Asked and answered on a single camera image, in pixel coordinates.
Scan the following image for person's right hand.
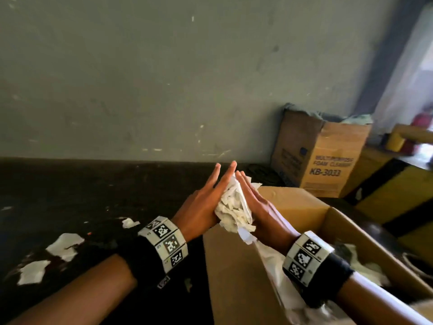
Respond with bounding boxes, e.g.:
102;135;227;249
235;171;300;256

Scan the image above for person's left hand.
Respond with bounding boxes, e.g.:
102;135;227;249
171;160;237;243

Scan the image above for white paper wad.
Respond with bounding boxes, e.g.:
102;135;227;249
214;175;263;246

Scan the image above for person's right forearm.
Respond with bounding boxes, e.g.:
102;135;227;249
335;272;433;325

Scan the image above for person's left forearm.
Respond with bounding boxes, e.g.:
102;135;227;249
7;254;138;325

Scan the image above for printed brown cardboard box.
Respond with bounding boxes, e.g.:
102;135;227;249
270;109;373;199

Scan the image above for black wristband with marker tiles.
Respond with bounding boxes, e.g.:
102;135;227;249
127;216;189;290
282;231;354;309

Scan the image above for large open cardboard box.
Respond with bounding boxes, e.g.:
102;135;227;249
202;186;433;325

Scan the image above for white paper sheets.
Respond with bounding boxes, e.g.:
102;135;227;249
254;239;342;325

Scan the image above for grey-green cloth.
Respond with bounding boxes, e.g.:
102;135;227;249
283;103;373;126

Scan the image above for crumpled grey-white paper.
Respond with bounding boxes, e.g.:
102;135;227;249
333;243;391;288

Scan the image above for large white paper scrap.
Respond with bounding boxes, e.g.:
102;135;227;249
45;233;85;262

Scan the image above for red fire extinguisher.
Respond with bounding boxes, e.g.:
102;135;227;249
401;111;433;156

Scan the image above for yellow post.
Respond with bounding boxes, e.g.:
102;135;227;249
385;124;433;153

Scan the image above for beige rope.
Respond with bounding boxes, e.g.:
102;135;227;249
402;252;433;282

